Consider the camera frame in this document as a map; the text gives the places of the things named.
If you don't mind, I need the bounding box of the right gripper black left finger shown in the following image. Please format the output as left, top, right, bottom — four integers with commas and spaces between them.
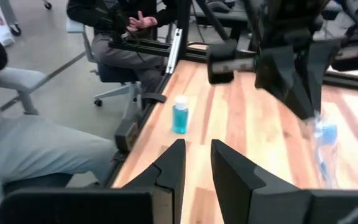
0, 138, 187, 224

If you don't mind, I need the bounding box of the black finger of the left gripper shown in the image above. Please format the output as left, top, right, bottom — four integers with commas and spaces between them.
306, 40, 341, 114
255, 46, 315, 121

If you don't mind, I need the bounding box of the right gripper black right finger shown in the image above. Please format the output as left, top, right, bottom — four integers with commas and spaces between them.
210, 139, 358, 224

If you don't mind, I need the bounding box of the blue toothbrush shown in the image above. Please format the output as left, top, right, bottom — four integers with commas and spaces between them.
312, 113, 340, 189

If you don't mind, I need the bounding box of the small blue mouthwash bottle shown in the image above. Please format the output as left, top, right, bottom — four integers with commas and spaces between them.
172, 95, 190, 135

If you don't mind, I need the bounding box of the black table clamp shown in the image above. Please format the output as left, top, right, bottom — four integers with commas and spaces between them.
140, 92, 168, 105

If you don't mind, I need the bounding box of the person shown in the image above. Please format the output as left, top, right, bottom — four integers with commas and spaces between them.
66, 0, 180, 94
0, 29, 116, 224

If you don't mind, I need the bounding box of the grey wheeled office chair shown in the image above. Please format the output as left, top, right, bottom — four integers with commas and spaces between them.
65, 18, 142, 108

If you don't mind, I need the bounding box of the light grey stool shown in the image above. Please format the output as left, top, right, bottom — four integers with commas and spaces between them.
0, 68, 48, 116

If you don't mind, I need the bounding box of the silver metal bracket strip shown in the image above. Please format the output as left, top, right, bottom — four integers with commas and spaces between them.
165, 28, 183, 75

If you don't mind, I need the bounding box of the black aluminium table frame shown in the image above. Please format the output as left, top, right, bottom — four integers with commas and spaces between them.
103, 0, 358, 189

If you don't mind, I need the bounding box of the black table-level camera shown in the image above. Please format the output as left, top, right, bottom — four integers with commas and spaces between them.
114, 119, 140, 154

